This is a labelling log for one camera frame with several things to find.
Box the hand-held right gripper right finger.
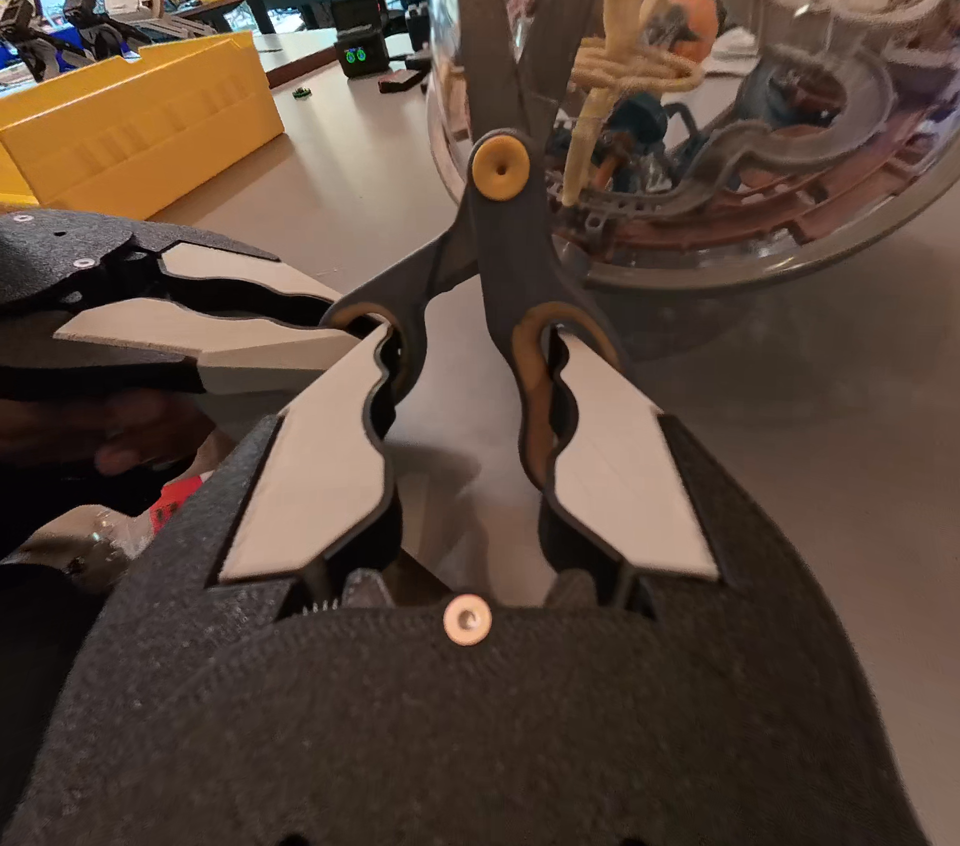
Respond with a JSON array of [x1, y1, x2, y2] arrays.
[[540, 328, 721, 580]]

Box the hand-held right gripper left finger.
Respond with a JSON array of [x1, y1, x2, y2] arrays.
[[219, 323, 400, 584]]

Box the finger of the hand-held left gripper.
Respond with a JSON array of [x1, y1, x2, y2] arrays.
[[52, 297, 376, 397], [157, 242, 346, 323]]

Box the grey handled scissors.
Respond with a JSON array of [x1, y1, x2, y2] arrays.
[[318, 0, 639, 494]]

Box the person's left hand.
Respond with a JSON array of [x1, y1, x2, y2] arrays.
[[0, 388, 220, 479]]

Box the yellow plastic bin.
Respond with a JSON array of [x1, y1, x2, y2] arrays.
[[0, 30, 286, 220]]

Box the spare hand-held gripper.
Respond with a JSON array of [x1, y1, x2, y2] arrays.
[[0, 0, 95, 83], [63, 0, 151, 61]]

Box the small black case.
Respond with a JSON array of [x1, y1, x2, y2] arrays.
[[332, 0, 391, 80]]

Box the small black charger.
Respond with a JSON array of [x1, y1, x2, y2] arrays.
[[405, 0, 436, 55]]

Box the clear maze puzzle ball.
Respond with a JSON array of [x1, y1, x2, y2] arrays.
[[427, 0, 960, 295]]

